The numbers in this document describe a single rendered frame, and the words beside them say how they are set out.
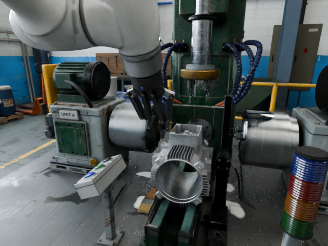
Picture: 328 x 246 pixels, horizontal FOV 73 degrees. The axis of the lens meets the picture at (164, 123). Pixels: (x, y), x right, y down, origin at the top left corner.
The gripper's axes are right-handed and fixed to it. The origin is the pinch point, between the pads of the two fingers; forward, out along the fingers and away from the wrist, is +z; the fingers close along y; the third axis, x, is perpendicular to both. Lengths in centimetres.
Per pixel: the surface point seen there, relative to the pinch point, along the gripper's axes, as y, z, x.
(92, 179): 14.2, 2.9, 18.2
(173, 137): -2.4, 9.6, -4.4
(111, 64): 302, 266, -446
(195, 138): -10.2, 9.3, -4.8
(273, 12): -105, 180, -533
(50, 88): 71, 15, -33
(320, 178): -37.3, -6.0, 14.3
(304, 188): -35.0, -3.9, 15.6
